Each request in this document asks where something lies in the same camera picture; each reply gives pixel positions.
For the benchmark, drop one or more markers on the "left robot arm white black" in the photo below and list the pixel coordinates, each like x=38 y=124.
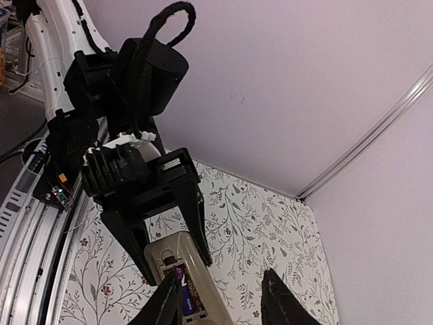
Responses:
x=100 y=107

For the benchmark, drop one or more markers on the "floral patterned table mat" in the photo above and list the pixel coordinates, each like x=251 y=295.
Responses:
x=249 y=229

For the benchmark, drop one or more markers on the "white grey remote control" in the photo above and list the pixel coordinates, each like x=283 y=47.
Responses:
x=179 y=249

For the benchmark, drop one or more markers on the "black battery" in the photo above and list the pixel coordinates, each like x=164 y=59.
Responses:
x=191 y=299

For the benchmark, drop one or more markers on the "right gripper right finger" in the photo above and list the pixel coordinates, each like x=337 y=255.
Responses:
x=278 y=306

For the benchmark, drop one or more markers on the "left aluminium frame post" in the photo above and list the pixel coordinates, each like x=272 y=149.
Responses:
x=395 y=113

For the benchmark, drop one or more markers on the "aluminium front rail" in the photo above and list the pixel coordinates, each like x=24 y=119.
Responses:
x=38 y=243

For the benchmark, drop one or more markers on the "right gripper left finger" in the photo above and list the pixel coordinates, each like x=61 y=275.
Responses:
x=165 y=305

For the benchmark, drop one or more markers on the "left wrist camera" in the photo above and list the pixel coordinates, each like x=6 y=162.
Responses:
x=106 y=170

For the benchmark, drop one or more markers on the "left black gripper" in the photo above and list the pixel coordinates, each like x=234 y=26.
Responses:
x=173 y=182

